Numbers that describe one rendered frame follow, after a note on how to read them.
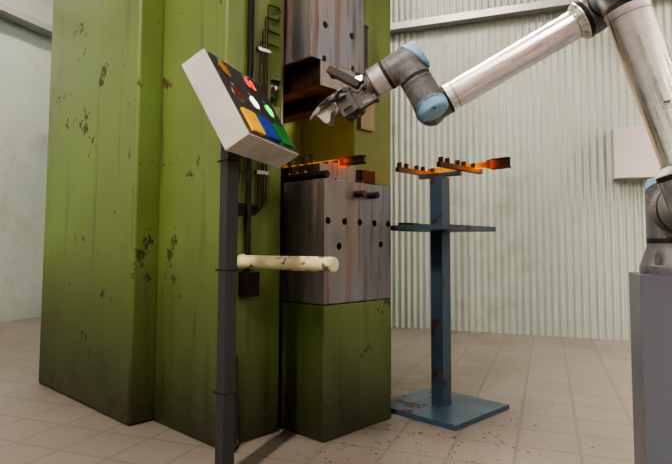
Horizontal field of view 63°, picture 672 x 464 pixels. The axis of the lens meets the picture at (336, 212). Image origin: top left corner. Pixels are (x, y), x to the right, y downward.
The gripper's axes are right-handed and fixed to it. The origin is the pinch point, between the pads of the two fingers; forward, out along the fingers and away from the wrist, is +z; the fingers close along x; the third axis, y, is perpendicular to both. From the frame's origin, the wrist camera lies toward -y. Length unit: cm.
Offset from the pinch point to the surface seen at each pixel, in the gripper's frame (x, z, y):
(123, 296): 22, 104, 10
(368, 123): 77, -3, -15
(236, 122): -28.5, 12.3, 1.9
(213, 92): -28.5, 14.4, -8.9
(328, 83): 37.8, -2.7, -23.3
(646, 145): 290, -142, 38
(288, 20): 34, -1, -52
